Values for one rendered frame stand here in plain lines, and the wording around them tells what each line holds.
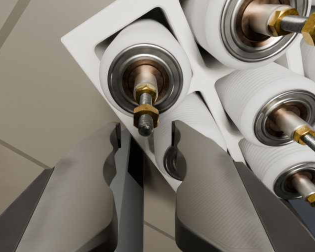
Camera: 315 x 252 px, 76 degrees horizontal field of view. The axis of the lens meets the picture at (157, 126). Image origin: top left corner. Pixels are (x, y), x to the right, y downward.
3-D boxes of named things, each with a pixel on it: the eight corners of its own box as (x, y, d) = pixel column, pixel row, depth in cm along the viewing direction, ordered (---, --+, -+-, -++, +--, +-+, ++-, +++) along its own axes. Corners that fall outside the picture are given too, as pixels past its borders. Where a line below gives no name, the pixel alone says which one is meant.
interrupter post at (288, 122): (298, 113, 23) (319, 128, 21) (284, 129, 25) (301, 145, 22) (282, 105, 23) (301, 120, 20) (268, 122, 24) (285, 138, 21)
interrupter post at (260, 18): (241, 17, 18) (259, 20, 15) (266, -5, 17) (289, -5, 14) (254, 38, 19) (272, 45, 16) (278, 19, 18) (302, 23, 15)
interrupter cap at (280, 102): (331, 102, 23) (336, 104, 22) (285, 150, 26) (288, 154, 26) (281, 76, 21) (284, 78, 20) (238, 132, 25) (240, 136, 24)
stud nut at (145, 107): (153, 99, 14) (153, 105, 13) (163, 118, 15) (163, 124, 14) (128, 110, 14) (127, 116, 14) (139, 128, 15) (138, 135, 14)
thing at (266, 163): (218, 112, 43) (257, 173, 28) (261, 90, 41) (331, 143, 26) (233, 142, 48) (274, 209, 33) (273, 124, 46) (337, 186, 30)
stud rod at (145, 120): (148, 80, 19) (149, 122, 12) (152, 90, 19) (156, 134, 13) (138, 85, 19) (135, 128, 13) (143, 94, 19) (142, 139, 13)
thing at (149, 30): (174, 16, 33) (198, 30, 18) (171, 73, 38) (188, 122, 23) (115, 16, 33) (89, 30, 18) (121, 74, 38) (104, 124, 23)
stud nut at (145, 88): (151, 81, 17) (151, 84, 16) (159, 97, 18) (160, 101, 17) (131, 90, 18) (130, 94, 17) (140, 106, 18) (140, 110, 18)
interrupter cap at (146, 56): (185, 41, 19) (186, 43, 18) (180, 113, 23) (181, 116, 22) (103, 42, 18) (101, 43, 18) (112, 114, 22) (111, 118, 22)
